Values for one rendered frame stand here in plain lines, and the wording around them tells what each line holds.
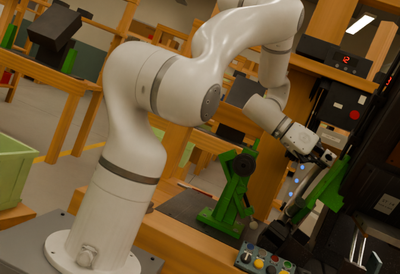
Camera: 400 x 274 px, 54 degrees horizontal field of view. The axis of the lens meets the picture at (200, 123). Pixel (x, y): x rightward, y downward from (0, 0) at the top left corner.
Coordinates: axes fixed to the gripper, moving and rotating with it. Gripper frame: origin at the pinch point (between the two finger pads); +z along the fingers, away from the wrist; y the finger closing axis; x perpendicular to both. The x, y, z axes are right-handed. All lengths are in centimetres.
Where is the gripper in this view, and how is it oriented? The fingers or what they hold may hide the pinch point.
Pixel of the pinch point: (323, 159)
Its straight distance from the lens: 137.0
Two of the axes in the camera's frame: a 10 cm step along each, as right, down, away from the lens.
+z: 7.7, 6.1, -1.8
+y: 5.9, -5.7, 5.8
